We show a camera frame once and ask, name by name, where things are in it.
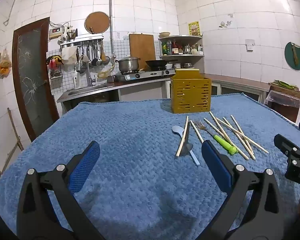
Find blue fleece blanket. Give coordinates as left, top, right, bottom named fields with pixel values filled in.
left=0, top=93, right=300, bottom=240

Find steel gas stove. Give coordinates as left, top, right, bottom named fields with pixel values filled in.
left=114, top=69, right=177, bottom=82

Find wooden spatula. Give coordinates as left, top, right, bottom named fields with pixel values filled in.
left=101, top=41, right=110, bottom=64

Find green round board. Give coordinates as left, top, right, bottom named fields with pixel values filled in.
left=284, top=41, right=300, bottom=70

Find black wok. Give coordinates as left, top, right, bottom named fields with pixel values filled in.
left=145, top=59, right=178, bottom=69

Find kitchen counter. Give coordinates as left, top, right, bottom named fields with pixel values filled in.
left=56, top=73, right=270, bottom=110

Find light blue spoon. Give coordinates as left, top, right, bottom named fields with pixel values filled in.
left=172, top=126, right=200, bottom=167

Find corner wall shelf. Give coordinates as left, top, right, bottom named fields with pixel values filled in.
left=158, top=35, right=205, bottom=75

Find grey wall pipe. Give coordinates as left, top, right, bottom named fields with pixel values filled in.
left=109, top=0, right=113, bottom=55

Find red and yellow gloves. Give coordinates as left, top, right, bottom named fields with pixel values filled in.
left=46, top=54, right=64, bottom=68

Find orange plastic bag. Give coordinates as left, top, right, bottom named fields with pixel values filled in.
left=0, top=49, right=13, bottom=79

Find yellow slotted utensil holder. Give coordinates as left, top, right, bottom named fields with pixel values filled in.
left=170, top=68, right=212, bottom=114

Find wire basket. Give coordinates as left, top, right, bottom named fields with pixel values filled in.
left=49, top=69, right=63, bottom=80

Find white cloth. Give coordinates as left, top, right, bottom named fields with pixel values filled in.
left=61, top=46, right=77, bottom=65

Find steel pot with lid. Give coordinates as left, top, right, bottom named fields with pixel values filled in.
left=114, top=57, right=141, bottom=73

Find metal utensil rack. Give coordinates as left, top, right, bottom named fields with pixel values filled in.
left=59, top=35, right=105, bottom=48

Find white wall hook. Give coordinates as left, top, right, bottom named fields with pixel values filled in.
left=218, top=19, right=233, bottom=29

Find yellow wall poster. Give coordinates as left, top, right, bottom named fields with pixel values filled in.
left=188, top=21, right=200, bottom=36

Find metal cutlery cup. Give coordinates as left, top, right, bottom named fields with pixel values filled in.
left=66, top=29, right=78, bottom=42

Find green vegetables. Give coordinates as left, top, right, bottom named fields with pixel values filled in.
left=272, top=80, right=300, bottom=90

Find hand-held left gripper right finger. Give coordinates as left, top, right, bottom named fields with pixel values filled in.
left=201, top=140, right=284, bottom=240

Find brown door with frosted glass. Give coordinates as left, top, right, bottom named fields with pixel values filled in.
left=12, top=17, right=60, bottom=142

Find side table with plastic cover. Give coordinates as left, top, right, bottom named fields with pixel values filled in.
left=264, top=80, right=300, bottom=123

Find dark metal spoon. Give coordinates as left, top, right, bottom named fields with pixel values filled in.
left=181, top=122, right=193, bottom=157

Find wooden stick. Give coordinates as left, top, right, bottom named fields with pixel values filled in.
left=7, top=107, right=24, bottom=151

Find green handled metal fork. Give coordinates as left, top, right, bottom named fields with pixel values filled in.
left=192, top=120, right=238, bottom=156

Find cream power box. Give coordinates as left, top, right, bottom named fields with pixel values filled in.
left=48, top=27, right=65, bottom=40

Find metal ladle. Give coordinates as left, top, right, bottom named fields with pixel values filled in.
left=95, top=42, right=103, bottom=66

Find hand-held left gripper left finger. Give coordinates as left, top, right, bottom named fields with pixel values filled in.
left=16, top=141, right=105, bottom=240

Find wooden cutting board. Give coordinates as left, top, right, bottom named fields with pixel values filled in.
left=129, top=33, right=156, bottom=67

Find metal faucet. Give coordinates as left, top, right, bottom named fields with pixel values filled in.
left=76, top=60, right=97, bottom=87

